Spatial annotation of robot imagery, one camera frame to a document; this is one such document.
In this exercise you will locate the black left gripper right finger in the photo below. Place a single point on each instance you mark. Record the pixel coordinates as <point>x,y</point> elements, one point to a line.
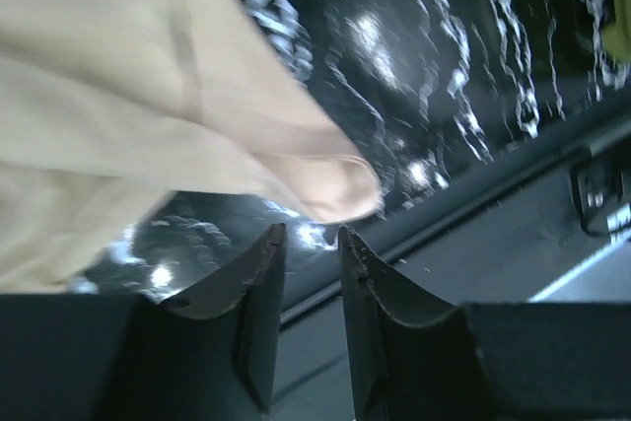
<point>413,356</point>

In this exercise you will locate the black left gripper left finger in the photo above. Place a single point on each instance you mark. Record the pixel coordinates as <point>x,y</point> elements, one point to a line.
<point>206,353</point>

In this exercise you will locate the beige t shirt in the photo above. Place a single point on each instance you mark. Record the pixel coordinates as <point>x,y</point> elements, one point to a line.
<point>109,107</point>

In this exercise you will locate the olive green plastic bin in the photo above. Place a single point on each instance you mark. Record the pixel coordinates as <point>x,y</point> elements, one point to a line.
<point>616,36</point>

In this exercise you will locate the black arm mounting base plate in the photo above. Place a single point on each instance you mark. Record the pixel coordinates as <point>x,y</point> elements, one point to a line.
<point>501,232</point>

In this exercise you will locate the aluminium front rail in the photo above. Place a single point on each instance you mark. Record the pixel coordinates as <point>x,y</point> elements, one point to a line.
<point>604,277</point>

